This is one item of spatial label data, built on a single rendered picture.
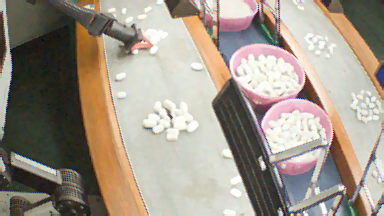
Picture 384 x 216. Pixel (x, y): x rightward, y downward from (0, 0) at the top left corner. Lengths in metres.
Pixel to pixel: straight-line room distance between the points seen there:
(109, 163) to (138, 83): 0.36
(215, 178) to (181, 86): 0.36
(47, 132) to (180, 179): 1.36
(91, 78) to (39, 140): 1.01
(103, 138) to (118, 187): 0.19
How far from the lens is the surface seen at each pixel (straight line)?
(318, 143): 1.10
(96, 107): 1.69
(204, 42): 1.89
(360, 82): 1.93
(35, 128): 2.80
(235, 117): 1.17
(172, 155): 1.58
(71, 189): 1.44
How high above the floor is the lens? 1.91
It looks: 43 degrees down
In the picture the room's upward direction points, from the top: straight up
